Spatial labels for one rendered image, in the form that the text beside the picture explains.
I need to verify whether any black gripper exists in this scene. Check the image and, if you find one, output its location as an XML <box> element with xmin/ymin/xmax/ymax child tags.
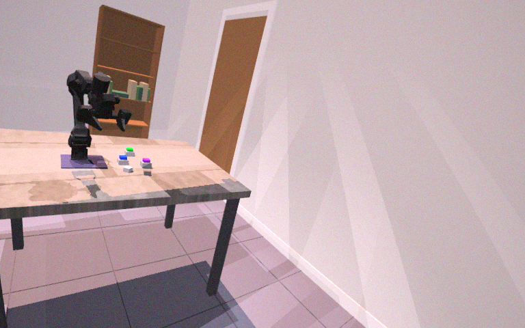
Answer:
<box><xmin>76</xmin><ymin>97</ymin><xmax>132</xmax><ymax>132</ymax></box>

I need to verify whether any blue button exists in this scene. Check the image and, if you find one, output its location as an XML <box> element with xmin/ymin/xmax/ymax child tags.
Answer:
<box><xmin>117</xmin><ymin>155</ymin><xmax>129</xmax><ymax>165</ymax></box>

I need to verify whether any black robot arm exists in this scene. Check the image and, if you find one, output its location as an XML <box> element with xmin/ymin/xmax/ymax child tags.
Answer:
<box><xmin>66</xmin><ymin>70</ymin><xmax>120</xmax><ymax>160</ymax></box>

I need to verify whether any purple button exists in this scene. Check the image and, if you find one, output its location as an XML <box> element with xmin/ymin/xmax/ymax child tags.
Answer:
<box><xmin>140</xmin><ymin>158</ymin><xmax>152</xmax><ymax>168</ymax></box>

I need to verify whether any green button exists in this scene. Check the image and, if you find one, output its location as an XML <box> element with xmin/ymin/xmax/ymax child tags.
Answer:
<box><xmin>124</xmin><ymin>148</ymin><xmax>135</xmax><ymax>156</ymax></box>

